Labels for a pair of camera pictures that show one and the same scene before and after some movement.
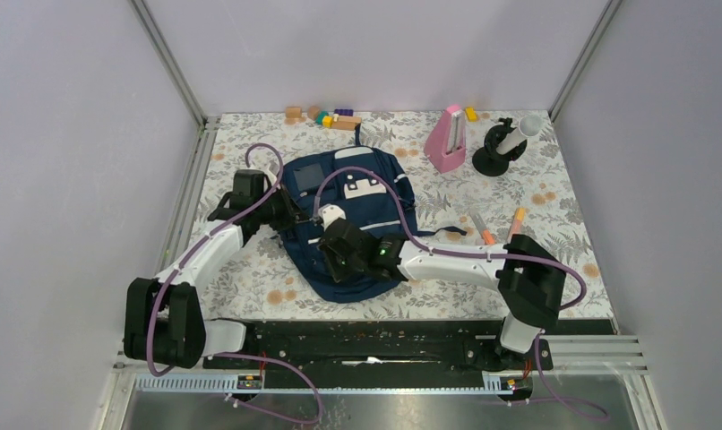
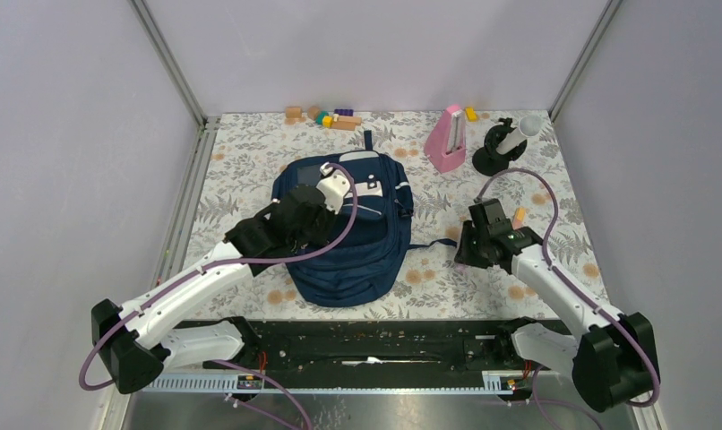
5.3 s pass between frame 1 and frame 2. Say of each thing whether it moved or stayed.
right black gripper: moved
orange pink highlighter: stayed
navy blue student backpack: moved
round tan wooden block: stayed
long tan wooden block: stayed
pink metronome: stayed
